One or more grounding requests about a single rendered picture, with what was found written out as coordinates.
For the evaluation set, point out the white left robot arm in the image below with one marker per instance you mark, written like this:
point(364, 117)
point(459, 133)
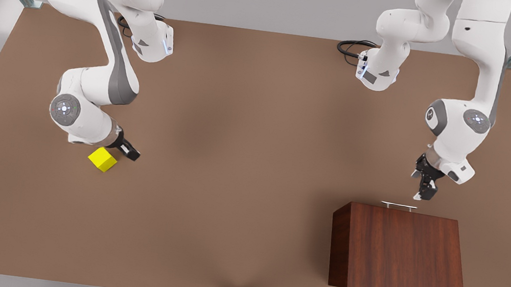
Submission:
point(459, 131)

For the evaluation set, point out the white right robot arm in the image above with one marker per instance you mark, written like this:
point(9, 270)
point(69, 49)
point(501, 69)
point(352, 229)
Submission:
point(112, 70)

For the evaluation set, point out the dark wooden drawer cabinet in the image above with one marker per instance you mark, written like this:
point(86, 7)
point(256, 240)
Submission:
point(401, 254)

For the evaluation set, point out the yellow cube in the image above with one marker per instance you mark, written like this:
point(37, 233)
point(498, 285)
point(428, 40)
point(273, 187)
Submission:
point(102, 159)

